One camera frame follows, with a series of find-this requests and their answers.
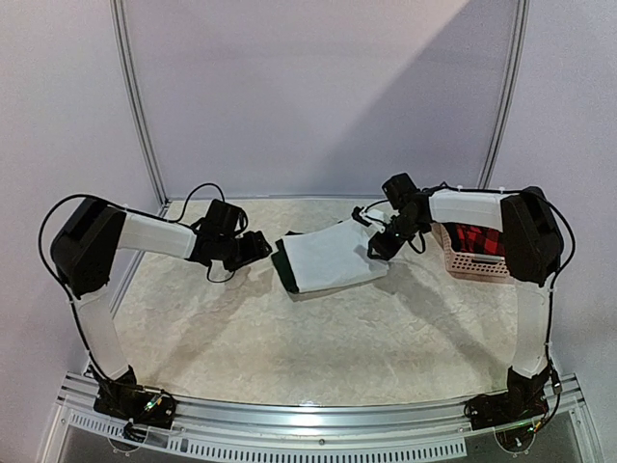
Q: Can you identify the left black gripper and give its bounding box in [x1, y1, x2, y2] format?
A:
[219, 230, 274, 272]

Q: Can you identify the white green raglan t-shirt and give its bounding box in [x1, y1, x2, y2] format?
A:
[271, 219, 389, 294]

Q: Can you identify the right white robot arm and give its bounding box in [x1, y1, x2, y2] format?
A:
[367, 173, 564, 378]

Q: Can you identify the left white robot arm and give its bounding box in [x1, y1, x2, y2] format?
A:
[49, 194, 272, 381]

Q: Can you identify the pink plastic laundry basket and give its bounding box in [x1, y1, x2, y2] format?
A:
[432, 224, 514, 285]

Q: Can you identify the red black plaid garment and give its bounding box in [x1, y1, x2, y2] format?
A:
[452, 224, 505, 257]

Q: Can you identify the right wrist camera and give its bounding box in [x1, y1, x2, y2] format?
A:
[351, 206, 389, 232]

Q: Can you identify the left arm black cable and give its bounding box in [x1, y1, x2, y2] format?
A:
[36, 181, 247, 290]

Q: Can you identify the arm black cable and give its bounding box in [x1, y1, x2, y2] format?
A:
[409, 181, 577, 281]
[36, 181, 247, 290]

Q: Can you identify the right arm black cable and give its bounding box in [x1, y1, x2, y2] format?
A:
[409, 181, 577, 281]

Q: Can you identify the aluminium front rail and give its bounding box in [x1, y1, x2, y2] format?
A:
[42, 374, 604, 462]

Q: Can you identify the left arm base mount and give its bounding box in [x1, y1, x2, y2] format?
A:
[90, 367, 177, 430]

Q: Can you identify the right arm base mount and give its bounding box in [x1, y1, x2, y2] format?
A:
[464, 365, 553, 430]

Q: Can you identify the right aluminium frame post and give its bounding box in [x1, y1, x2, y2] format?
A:
[477, 0, 530, 188]

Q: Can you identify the aluminium frame post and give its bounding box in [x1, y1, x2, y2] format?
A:
[110, 0, 169, 205]
[477, 0, 530, 188]

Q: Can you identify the left aluminium frame post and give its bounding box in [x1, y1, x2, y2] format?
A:
[110, 0, 169, 205]

